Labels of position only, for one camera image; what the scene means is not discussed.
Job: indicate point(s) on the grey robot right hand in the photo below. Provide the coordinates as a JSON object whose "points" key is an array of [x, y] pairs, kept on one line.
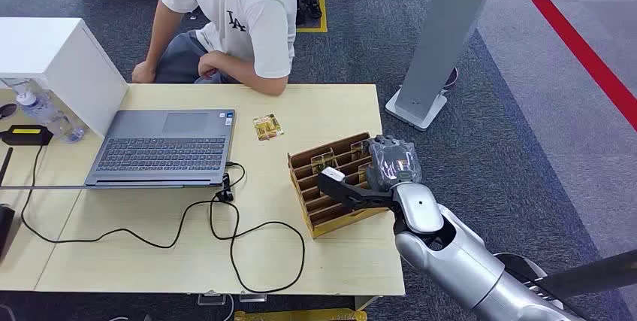
{"points": [[393, 162]]}

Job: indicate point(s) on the person's left hand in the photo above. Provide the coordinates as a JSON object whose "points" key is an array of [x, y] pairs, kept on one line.
{"points": [[209, 66]]}

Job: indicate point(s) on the person's right hand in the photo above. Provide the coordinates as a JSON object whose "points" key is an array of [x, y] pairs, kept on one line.
{"points": [[143, 73]]}

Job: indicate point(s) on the gold patterned card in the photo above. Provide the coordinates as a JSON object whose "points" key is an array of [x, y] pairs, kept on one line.
{"points": [[268, 127]]}

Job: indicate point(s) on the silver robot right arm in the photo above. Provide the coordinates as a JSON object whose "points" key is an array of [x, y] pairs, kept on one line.
{"points": [[463, 264]]}

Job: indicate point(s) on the person's right forearm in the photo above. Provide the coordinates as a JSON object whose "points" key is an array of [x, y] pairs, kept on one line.
{"points": [[156, 45]]}

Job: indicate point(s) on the person's left forearm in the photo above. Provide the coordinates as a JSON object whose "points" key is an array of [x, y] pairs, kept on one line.
{"points": [[254, 79]]}

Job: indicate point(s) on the gold card in clear sleeve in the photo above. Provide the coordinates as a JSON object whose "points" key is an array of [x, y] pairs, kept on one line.
{"points": [[358, 150], [363, 173], [323, 162]]}

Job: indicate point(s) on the person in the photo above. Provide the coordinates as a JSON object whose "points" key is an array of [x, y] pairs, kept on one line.
{"points": [[249, 10]]}

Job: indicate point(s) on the wooden slotted card holder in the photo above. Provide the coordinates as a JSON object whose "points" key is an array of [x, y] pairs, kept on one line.
{"points": [[328, 219]]}

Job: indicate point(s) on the grey laptop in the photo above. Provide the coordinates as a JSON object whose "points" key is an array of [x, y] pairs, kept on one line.
{"points": [[159, 154]]}

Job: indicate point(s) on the white box cabinet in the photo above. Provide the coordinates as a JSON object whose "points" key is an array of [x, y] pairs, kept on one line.
{"points": [[45, 47]]}

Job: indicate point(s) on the clear plastic water bottle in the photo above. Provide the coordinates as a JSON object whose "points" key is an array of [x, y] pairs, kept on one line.
{"points": [[42, 109]]}

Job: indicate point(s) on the black adapter with yellow label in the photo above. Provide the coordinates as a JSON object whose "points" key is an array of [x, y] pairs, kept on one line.
{"points": [[25, 135]]}

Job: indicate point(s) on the grey kiosk pillar stand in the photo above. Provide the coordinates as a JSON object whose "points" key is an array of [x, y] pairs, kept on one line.
{"points": [[443, 35]]}

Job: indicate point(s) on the black round object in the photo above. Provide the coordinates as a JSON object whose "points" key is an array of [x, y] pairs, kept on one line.
{"points": [[7, 111]]}

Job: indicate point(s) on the chrome round base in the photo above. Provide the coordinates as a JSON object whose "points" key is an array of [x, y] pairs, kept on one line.
{"points": [[517, 266]]}

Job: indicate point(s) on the black antenna stick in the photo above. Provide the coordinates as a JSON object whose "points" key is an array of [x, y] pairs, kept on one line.
{"points": [[6, 167]]}

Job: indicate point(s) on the gold object under table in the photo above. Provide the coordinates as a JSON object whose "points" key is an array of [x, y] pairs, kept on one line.
{"points": [[298, 316]]}

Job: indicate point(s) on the black device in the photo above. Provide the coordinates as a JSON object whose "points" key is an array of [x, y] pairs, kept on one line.
{"points": [[5, 231]]}

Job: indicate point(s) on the red barrier band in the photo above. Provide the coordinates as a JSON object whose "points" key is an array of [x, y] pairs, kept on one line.
{"points": [[572, 40]]}

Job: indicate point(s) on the dark metal bar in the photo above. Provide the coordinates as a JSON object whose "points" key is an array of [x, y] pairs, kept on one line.
{"points": [[592, 271]]}

